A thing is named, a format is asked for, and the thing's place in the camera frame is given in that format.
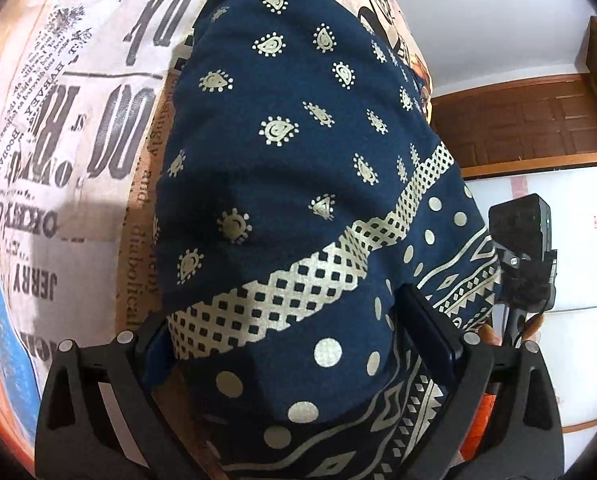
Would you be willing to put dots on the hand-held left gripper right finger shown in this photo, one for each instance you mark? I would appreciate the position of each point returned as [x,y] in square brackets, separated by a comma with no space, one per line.
[431,330]

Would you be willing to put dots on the newspaper print bed sheet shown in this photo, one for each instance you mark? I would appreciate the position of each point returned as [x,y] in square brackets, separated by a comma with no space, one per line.
[63,135]

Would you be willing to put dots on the navy patterned zip hoodie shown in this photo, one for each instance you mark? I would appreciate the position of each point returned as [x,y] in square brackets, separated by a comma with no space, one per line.
[288,160]

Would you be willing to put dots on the wooden wardrobe with heart stickers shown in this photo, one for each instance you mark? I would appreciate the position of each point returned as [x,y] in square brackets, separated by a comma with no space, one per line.
[578,270]

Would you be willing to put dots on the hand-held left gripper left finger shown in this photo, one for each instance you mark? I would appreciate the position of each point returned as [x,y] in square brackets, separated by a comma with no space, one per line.
[103,385]

